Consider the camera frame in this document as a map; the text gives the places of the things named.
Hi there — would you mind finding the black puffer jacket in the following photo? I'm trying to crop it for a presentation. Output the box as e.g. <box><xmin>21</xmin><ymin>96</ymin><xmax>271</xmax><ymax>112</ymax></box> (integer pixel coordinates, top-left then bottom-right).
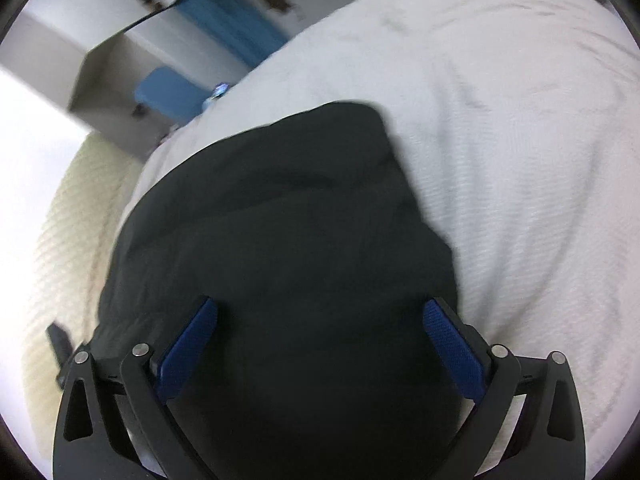
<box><xmin>91</xmin><ymin>102</ymin><xmax>460</xmax><ymax>479</ymax></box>

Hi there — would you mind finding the cream quilted headboard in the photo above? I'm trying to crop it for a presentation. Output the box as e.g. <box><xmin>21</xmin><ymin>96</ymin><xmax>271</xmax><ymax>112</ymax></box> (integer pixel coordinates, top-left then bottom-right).
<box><xmin>24</xmin><ymin>132</ymin><xmax>142</xmax><ymax>448</ymax></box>

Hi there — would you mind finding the blue padded chair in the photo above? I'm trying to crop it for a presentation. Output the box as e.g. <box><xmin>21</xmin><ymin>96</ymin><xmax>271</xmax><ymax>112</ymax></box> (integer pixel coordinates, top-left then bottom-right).
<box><xmin>134</xmin><ymin>66</ymin><xmax>212</xmax><ymax>126</ymax></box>

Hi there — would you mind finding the small screen device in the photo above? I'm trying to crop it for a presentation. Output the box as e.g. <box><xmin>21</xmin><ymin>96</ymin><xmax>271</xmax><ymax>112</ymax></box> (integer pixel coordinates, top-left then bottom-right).
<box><xmin>209</xmin><ymin>82</ymin><xmax>232</xmax><ymax>100</ymax></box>

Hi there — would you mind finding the white textured bed cover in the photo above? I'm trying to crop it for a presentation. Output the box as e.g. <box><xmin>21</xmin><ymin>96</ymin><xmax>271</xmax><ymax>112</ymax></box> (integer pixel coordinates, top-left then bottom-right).
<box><xmin>117</xmin><ymin>0</ymin><xmax>640</xmax><ymax>480</ymax></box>

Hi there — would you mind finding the blue curtain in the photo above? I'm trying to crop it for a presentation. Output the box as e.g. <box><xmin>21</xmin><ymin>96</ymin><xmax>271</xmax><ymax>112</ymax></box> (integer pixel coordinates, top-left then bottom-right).
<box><xmin>176</xmin><ymin>0</ymin><xmax>288</xmax><ymax>68</ymax></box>

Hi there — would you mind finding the grey wall cabinet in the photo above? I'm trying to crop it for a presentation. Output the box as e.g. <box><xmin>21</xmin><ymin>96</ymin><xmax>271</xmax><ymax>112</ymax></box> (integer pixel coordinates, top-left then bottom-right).
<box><xmin>1</xmin><ymin>0</ymin><xmax>247</xmax><ymax>160</ymax></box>

